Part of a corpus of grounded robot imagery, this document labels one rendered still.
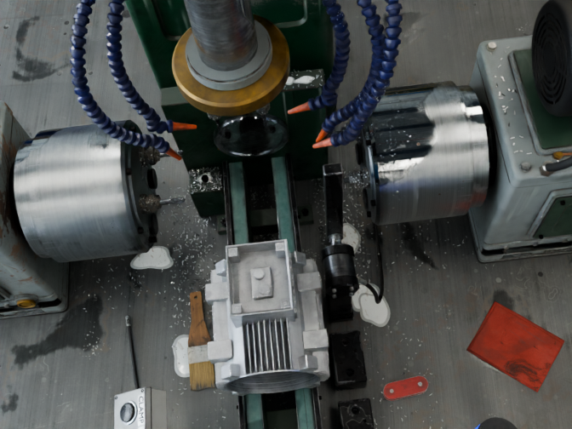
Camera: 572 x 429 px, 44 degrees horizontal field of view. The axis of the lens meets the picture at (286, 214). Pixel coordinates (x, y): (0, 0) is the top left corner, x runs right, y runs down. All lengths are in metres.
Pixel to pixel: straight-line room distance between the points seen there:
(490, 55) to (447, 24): 0.52
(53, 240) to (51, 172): 0.12
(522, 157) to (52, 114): 1.11
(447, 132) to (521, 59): 0.19
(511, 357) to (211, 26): 0.86
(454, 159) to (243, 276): 0.41
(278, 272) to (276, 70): 0.32
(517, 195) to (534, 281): 0.31
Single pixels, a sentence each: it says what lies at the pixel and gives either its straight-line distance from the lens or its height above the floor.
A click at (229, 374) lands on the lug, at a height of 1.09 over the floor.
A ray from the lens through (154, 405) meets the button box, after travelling 1.18.
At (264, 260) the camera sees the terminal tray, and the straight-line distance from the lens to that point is 1.16.
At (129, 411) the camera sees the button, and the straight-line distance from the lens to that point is 1.18.
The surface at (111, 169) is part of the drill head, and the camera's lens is 1.24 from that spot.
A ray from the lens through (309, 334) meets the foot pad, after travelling 1.16.
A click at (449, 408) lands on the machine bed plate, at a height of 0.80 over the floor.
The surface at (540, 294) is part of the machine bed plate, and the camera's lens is 1.52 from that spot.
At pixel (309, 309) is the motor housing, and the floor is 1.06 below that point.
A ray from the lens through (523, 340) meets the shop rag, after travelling 1.48.
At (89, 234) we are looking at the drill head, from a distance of 1.27.
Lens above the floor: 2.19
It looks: 64 degrees down
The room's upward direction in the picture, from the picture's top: 9 degrees counter-clockwise
